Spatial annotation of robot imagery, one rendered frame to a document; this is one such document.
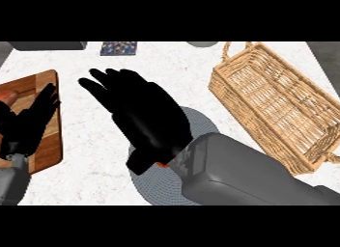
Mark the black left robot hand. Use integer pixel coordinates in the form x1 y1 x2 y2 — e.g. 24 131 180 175
0 82 62 161

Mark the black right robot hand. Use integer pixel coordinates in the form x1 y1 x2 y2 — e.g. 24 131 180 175
77 68 195 177

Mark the grey round placemat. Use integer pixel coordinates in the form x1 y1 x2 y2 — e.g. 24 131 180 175
127 105 221 206

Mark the wicker basket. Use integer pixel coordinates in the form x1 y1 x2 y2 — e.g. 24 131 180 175
207 41 340 177

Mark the wooden cutting board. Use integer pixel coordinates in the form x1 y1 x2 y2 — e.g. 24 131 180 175
0 69 63 176

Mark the orange-red round fruit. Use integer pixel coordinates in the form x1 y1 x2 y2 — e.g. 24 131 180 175
0 90 21 121

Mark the blue patterned box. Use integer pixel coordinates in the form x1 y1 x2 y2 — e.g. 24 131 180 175
99 41 139 57

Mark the dark grey appliance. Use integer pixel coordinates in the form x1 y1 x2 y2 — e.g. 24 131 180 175
6 41 89 52

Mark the grey round object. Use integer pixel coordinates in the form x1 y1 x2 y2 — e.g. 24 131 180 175
186 41 220 48

